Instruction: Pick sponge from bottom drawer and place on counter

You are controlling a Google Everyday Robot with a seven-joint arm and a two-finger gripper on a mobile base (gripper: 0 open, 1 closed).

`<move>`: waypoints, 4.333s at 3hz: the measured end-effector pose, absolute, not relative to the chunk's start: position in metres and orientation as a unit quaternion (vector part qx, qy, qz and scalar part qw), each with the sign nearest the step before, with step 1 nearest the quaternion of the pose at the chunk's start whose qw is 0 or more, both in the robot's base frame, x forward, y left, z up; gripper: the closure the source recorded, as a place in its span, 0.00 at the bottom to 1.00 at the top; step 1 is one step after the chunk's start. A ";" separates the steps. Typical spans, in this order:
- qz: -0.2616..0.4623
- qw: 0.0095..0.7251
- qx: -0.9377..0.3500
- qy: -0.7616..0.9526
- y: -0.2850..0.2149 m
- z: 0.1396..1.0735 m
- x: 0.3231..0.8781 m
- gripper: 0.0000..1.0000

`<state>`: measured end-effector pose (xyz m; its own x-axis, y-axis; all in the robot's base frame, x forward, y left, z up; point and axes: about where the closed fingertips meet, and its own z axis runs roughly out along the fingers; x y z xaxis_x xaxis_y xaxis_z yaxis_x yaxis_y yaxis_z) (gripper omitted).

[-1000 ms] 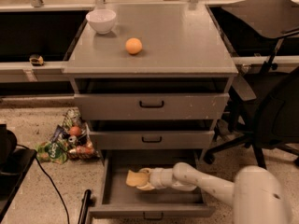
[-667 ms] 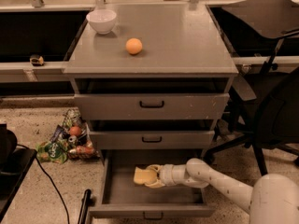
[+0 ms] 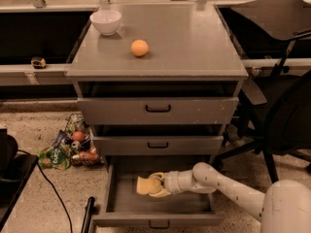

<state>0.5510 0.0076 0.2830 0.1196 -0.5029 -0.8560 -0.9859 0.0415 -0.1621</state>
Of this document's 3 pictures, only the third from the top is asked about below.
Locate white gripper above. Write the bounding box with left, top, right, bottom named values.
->
left=149, top=171, right=216, bottom=198

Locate yellow sponge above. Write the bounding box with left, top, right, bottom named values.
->
left=136, top=177, right=161, bottom=195

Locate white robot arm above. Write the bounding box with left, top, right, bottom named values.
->
left=147, top=162, right=311, bottom=233

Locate grey bottom drawer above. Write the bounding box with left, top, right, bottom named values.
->
left=92, top=155, right=223, bottom=229

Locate grey drawer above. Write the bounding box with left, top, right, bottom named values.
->
left=93, top=125, right=223, bottom=156
left=78, top=81, right=238, bottom=125
left=92, top=155, right=223, bottom=229

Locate grey middle drawer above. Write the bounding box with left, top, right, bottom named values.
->
left=93, top=125, right=223, bottom=156

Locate grey top drawer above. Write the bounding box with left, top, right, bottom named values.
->
left=78, top=81, right=238, bottom=125

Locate grey drawer cabinet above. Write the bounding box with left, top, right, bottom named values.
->
left=65, top=2, right=249, bottom=163

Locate small red ball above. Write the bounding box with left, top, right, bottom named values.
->
left=72, top=131, right=86, bottom=142

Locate basket of toy groceries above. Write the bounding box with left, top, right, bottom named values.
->
left=52, top=113, right=102, bottom=166

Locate green snack bag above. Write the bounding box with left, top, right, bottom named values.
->
left=38, top=147, right=71, bottom=170

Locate black office chair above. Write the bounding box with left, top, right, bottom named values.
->
left=213, top=0, right=311, bottom=183

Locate orange fruit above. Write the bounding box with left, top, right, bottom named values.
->
left=131, top=40, right=149, bottom=57

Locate black desk corner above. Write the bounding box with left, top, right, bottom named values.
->
left=0, top=154, right=38, bottom=230

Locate black round device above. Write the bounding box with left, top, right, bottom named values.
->
left=0, top=127, right=19, bottom=183

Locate white bowl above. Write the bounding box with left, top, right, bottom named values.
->
left=89, top=10, right=121, bottom=36

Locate small yellow black toy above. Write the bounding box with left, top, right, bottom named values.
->
left=31, top=56, right=47, bottom=69

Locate black pole handle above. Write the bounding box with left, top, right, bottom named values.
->
left=81, top=196, right=95, bottom=233

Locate black cable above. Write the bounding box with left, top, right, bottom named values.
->
left=17, top=149, right=74, bottom=233

